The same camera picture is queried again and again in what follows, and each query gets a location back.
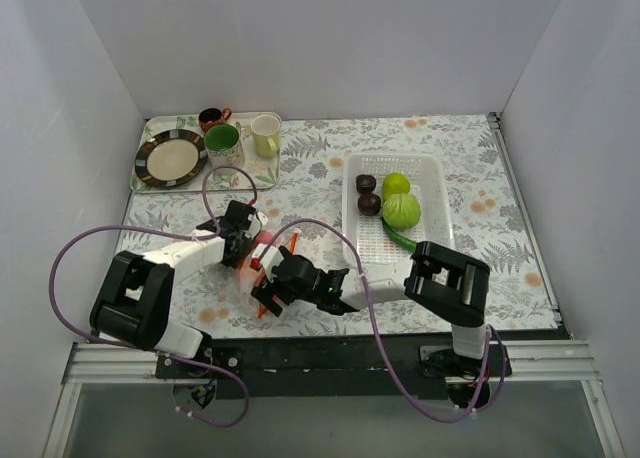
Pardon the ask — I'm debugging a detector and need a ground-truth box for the clear zip top bag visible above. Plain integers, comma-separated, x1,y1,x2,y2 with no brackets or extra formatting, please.
203,240,269,319

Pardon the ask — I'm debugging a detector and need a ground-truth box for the fake green cucumber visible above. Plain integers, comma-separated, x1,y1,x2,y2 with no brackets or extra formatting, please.
381,218,417,253

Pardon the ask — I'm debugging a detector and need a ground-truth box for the fake dark purple plum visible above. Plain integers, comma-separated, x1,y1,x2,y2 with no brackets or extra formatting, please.
355,174,377,194

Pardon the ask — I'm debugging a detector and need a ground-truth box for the fake green cabbage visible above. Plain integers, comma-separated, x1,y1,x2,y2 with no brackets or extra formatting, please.
382,193,422,230

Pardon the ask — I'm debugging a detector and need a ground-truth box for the fake green lime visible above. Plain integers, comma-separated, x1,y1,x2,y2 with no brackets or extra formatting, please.
383,173,411,201

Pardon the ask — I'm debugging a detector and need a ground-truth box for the fake red apple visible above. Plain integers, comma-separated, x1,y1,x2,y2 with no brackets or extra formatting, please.
255,230,273,244

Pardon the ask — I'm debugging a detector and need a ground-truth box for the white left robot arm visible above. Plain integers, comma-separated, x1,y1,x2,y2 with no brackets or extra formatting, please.
89,200,268,378

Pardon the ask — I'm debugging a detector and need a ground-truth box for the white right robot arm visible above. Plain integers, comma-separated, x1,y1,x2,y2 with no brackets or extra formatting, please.
251,241,490,376

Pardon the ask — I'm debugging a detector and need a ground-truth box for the floral serving tray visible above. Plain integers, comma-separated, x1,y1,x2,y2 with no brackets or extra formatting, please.
130,111,281,194

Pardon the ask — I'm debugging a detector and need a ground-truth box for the floral tablecloth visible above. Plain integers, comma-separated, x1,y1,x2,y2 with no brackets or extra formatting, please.
109,114,561,338

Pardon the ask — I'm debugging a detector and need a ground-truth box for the green floral mug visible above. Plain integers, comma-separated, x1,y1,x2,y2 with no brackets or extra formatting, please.
204,122,245,176

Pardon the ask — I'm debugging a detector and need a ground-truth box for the brown striped plate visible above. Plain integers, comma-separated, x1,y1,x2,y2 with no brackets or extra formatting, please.
134,129,208,189

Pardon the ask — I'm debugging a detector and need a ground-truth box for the pale yellow mug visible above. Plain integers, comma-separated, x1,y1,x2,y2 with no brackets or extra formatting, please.
250,114,281,158

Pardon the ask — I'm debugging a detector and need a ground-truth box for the small brown orange cup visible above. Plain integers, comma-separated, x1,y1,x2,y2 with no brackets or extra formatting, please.
198,108,232,133

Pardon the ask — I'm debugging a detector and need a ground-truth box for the white plastic basket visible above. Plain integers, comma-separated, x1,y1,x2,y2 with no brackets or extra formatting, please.
342,152,455,265

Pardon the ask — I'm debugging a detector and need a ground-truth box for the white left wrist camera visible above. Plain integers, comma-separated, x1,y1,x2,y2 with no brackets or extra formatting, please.
244,210,268,239

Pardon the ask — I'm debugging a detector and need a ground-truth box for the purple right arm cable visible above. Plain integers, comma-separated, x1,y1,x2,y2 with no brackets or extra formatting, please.
251,219,511,424

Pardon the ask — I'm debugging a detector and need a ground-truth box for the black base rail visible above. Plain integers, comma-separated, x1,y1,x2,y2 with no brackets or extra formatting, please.
154,333,516,404

